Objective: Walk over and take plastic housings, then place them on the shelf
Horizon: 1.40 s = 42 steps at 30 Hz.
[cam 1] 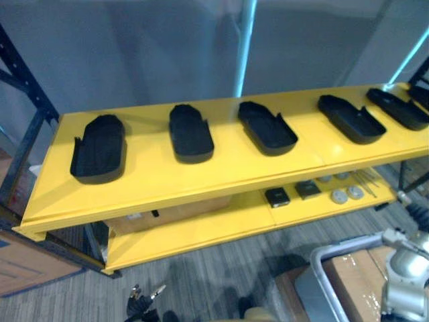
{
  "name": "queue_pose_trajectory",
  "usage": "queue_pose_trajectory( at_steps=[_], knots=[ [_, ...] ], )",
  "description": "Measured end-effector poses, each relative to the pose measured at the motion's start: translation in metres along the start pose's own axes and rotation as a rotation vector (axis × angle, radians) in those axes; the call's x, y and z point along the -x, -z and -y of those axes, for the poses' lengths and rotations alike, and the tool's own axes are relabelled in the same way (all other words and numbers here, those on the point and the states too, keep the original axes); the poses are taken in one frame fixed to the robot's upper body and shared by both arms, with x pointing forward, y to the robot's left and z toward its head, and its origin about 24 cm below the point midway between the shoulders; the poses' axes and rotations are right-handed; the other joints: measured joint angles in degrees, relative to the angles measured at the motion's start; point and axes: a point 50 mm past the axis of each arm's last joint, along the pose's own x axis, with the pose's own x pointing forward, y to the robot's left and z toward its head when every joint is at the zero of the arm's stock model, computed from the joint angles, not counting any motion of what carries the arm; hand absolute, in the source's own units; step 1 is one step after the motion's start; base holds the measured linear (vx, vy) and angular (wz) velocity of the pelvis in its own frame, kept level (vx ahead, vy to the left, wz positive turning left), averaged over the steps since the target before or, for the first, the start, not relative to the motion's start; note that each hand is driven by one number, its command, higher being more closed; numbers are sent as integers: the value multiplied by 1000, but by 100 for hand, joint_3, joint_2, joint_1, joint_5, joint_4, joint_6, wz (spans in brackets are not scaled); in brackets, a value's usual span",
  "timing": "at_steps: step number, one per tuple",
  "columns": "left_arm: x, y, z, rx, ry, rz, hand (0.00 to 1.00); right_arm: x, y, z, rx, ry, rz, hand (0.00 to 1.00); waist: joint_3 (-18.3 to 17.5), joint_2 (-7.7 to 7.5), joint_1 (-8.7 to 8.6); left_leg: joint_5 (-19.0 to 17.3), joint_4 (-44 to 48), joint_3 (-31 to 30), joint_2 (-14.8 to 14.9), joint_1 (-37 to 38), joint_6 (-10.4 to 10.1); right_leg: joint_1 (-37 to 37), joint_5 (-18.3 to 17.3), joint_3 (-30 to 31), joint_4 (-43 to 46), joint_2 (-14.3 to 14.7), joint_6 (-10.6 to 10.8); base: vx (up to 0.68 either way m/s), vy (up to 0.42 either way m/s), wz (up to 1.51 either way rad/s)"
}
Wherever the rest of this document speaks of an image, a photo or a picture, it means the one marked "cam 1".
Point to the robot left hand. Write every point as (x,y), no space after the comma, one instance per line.
(142,307)

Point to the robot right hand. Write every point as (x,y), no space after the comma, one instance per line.
(417,216)

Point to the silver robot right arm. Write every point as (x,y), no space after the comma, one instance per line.
(405,268)

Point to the yellow metal shelf board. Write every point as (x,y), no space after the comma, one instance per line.
(201,233)
(234,171)

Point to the dark robot foot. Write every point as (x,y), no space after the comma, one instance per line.
(171,317)

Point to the thin metal rods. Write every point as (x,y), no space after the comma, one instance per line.
(367,182)

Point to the grey round disc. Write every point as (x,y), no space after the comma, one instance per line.
(355,192)
(338,196)
(323,179)
(342,175)

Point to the taped brown cardboard box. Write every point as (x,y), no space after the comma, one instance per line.
(355,285)

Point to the black plastic housing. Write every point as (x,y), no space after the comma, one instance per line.
(420,95)
(352,119)
(99,151)
(268,131)
(399,109)
(189,135)

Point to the small black square box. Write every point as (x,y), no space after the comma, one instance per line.
(307,190)
(277,198)

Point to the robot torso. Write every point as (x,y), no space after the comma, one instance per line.
(261,315)

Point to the cardboard box with blue label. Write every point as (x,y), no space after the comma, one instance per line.
(30,265)

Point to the teal metal pole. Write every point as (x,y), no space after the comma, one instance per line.
(410,53)
(246,47)

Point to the dark blue rack upright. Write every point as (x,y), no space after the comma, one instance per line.
(23,84)

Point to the grey metal cart frame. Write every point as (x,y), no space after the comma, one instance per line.
(316,265)

